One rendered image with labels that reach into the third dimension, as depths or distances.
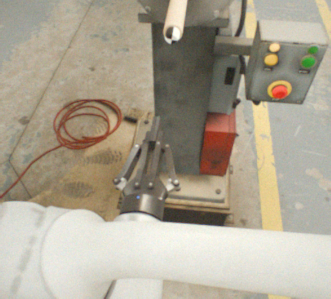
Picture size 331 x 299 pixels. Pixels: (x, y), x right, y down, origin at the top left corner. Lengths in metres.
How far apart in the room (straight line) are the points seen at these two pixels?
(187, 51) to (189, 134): 0.40
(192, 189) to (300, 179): 0.74
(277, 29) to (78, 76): 1.87
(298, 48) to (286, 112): 1.49
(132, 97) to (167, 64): 1.23
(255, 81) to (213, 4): 0.24
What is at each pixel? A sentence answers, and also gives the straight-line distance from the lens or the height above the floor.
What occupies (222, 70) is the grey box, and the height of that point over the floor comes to 0.87.
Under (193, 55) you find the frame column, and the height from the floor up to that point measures 0.94.
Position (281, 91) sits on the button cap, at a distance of 0.90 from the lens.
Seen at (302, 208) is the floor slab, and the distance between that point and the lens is 1.89.
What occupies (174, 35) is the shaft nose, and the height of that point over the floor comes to 1.26.
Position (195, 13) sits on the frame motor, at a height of 1.17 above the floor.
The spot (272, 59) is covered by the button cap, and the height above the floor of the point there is 1.07.
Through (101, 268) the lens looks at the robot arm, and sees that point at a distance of 0.34.
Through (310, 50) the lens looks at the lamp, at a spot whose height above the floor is 1.11.
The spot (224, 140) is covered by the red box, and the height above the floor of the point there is 0.57.
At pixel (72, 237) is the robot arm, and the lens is 0.36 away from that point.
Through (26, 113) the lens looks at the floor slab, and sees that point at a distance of 2.36.
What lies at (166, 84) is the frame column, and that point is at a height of 0.81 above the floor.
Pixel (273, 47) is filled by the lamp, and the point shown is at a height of 1.11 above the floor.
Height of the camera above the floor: 1.55
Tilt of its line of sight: 49 degrees down
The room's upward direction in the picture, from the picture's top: straight up
